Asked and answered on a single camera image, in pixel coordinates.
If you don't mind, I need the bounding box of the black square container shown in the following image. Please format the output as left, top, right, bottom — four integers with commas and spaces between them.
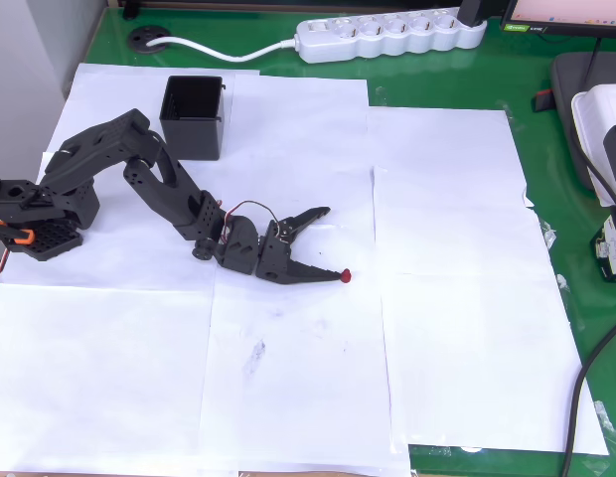
159, 75, 233, 161

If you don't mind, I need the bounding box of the white plastic tray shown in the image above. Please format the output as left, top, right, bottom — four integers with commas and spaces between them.
570, 83, 616, 209

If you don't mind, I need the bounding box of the white paper sheet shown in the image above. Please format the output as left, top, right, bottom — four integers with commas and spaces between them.
231, 74, 377, 231
0, 63, 262, 292
366, 105, 555, 279
0, 282, 215, 474
198, 222, 412, 474
380, 271, 611, 456

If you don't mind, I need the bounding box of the white power strip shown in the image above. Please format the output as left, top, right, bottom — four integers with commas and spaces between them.
293, 7, 489, 65

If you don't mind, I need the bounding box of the orange black table clamp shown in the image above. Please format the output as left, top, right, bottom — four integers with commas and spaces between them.
0, 221, 37, 248

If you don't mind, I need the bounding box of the black power plug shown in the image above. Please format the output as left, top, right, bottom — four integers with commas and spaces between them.
458, 0, 489, 27

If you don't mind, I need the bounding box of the black pegboard stand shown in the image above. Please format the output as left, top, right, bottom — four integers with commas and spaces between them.
108, 0, 463, 20

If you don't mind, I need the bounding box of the grey pad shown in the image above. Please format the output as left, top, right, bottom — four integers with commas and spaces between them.
549, 51, 616, 193

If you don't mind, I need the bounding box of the computer monitor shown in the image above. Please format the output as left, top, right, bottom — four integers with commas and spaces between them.
500, 0, 616, 39

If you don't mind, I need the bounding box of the red white servo wire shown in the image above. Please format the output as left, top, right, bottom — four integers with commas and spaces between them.
219, 199, 289, 240

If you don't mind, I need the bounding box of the white power strip cable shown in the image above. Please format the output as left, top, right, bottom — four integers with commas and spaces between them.
145, 35, 302, 64

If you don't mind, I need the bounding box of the black desk cable grommet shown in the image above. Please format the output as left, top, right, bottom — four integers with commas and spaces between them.
128, 26, 172, 54

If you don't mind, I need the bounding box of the thick black cable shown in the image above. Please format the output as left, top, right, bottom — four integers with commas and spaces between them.
560, 312, 616, 477

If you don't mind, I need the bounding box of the thin black monitor cable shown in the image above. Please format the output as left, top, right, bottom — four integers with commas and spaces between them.
587, 35, 605, 90

